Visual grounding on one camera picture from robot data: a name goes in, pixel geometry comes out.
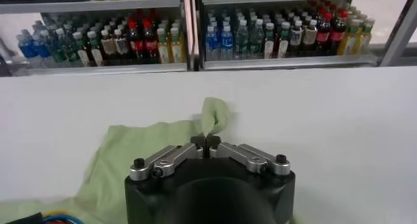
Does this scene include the blue water bottles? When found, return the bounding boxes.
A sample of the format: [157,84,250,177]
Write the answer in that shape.
[16,20,53,64]
[205,8,236,61]

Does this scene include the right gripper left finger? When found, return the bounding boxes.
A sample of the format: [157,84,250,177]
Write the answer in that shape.
[129,134,207,182]

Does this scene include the mixed dark drink bottles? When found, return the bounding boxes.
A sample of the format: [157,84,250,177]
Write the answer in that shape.
[42,16,130,67]
[233,8,319,60]

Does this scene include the blue orange wire bundle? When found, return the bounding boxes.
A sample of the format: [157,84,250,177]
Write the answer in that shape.
[6,210,84,224]

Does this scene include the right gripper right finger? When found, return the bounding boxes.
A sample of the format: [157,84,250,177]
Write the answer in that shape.
[205,134,292,177]

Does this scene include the red cap cola bottles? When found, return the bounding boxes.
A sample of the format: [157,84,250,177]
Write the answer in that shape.
[314,0,348,55]
[126,15,161,65]

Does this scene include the light green shirt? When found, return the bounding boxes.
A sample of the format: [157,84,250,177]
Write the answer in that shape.
[0,96,234,224]

